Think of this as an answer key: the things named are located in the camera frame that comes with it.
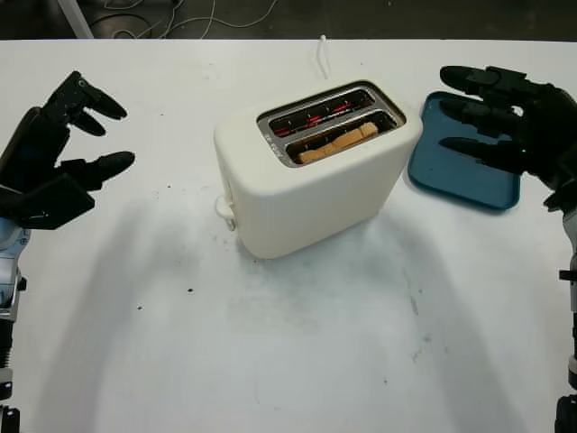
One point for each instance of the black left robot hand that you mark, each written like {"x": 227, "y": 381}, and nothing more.
{"x": 31, "y": 142}

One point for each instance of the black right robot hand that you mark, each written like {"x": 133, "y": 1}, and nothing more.
{"x": 545, "y": 131}

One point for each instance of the toast slice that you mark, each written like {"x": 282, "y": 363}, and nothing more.
{"x": 333, "y": 145}

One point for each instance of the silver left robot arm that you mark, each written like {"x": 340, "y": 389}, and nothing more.
{"x": 11, "y": 252}

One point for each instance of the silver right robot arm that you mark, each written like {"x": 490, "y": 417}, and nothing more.
{"x": 570, "y": 252}

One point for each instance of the cream white two-slot toaster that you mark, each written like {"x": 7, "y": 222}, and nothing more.
{"x": 315, "y": 198}

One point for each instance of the teal plastic tray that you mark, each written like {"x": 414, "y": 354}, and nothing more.
{"x": 455, "y": 180}

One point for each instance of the white table leg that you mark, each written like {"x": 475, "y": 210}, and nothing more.
{"x": 74, "y": 18}

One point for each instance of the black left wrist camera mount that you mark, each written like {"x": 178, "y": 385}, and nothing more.
{"x": 49, "y": 205}

